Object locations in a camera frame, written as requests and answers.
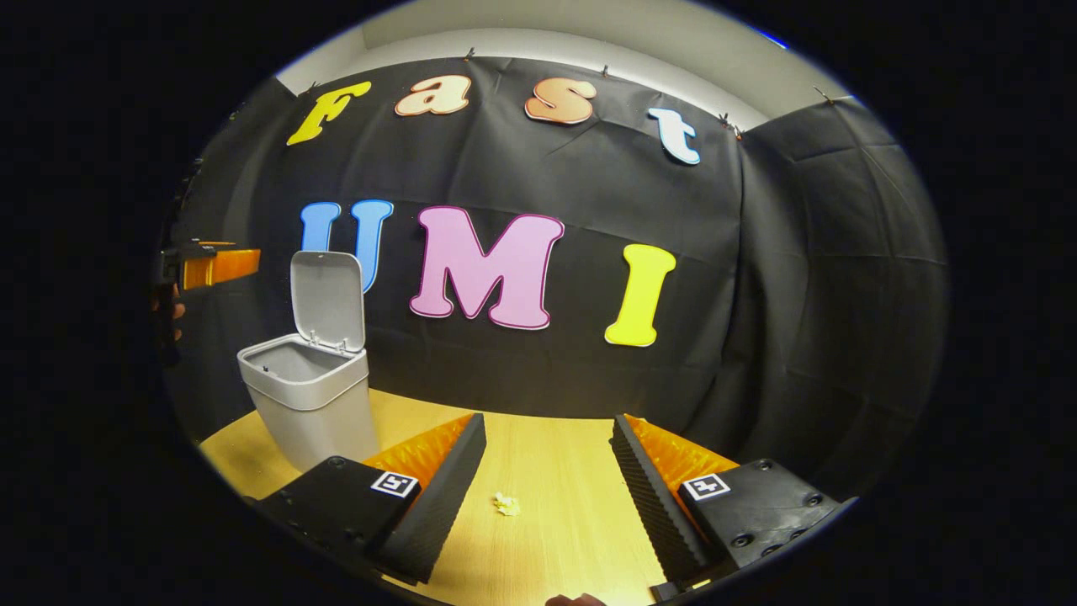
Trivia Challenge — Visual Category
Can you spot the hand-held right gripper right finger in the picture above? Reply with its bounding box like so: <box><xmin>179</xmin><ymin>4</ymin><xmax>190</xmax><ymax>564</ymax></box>
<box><xmin>612</xmin><ymin>413</ymin><xmax>845</xmax><ymax>590</ymax></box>

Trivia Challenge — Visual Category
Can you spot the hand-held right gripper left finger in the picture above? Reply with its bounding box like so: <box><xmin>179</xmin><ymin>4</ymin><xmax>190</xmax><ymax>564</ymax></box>
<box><xmin>251</xmin><ymin>412</ymin><xmax>488</xmax><ymax>587</ymax></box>

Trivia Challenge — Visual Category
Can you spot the white desktop garbage bin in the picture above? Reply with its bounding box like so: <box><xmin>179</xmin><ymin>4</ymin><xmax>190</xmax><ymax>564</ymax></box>
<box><xmin>237</xmin><ymin>250</ymin><xmax>381</xmax><ymax>474</ymax></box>

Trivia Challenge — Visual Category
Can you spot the wooden desktop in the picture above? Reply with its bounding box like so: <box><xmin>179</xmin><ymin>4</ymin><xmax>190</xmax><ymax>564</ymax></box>
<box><xmin>198</xmin><ymin>389</ymin><xmax>741</xmax><ymax>606</ymax></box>

